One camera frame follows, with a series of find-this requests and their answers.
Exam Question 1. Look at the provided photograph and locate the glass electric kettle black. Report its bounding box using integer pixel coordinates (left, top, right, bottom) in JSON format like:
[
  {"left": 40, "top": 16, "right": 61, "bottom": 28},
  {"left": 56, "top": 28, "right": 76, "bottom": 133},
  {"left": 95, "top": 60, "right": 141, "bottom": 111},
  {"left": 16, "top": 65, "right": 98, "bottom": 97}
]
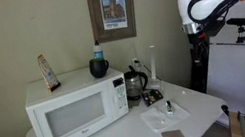
[{"left": 124, "top": 65, "right": 148, "bottom": 101}]

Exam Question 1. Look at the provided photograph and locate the black mug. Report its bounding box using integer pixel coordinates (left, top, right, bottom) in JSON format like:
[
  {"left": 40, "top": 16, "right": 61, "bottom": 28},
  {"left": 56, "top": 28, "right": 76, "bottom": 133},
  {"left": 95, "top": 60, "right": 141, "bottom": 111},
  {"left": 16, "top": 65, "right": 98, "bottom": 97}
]
[{"left": 89, "top": 58, "right": 109, "bottom": 78}]

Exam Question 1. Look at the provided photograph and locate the white squeeze bottle blue label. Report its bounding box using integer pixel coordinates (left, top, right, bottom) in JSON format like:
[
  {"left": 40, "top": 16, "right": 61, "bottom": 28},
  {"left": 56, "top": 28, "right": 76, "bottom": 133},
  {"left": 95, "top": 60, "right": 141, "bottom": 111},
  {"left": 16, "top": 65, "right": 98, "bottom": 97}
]
[{"left": 93, "top": 41, "right": 104, "bottom": 59}]

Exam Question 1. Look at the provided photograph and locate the white stand lamp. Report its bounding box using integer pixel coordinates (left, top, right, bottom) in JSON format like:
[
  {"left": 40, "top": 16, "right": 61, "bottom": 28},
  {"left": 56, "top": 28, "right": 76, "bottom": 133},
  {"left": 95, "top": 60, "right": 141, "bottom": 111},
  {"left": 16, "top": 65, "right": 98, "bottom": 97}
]
[{"left": 149, "top": 45, "right": 161, "bottom": 89}]

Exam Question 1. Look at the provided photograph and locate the black square packet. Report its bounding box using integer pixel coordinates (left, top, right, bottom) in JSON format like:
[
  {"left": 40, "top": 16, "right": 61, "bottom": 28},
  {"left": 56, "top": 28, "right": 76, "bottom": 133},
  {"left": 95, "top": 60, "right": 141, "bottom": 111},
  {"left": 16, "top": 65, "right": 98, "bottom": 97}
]
[{"left": 141, "top": 89, "right": 163, "bottom": 107}]

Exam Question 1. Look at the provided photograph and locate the white microwave oven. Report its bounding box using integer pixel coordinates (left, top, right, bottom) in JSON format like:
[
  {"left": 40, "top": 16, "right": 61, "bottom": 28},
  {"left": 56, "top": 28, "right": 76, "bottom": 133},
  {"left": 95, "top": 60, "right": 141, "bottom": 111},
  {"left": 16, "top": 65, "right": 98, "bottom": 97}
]
[{"left": 25, "top": 68, "right": 129, "bottom": 137}]

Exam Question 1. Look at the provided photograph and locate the small silver black object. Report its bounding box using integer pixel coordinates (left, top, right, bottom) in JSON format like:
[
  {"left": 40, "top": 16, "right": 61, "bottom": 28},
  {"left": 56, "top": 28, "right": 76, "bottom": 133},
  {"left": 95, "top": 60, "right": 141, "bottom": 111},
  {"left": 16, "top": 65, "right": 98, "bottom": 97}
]
[{"left": 166, "top": 100, "right": 174, "bottom": 115}]

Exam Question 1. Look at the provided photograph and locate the framed building picture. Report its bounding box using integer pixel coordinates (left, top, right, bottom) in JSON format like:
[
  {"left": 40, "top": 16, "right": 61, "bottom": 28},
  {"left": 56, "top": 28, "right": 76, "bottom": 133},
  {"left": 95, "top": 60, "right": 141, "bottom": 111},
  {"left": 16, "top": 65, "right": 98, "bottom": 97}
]
[{"left": 87, "top": 0, "right": 137, "bottom": 43}]

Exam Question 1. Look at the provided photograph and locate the wooden clamp stand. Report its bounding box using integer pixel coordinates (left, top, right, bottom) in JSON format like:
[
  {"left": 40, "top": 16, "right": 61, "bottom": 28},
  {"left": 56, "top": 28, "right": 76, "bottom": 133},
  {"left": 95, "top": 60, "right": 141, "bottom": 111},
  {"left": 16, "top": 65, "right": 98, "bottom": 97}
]
[{"left": 221, "top": 105, "right": 245, "bottom": 137}]

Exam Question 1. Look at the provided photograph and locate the white wall outlet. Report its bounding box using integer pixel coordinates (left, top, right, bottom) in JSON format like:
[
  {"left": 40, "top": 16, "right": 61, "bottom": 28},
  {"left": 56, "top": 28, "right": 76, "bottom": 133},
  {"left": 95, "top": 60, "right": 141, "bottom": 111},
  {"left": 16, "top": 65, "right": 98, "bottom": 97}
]
[{"left": 131, "top": 57, "right": 140, "bottom": 68}]

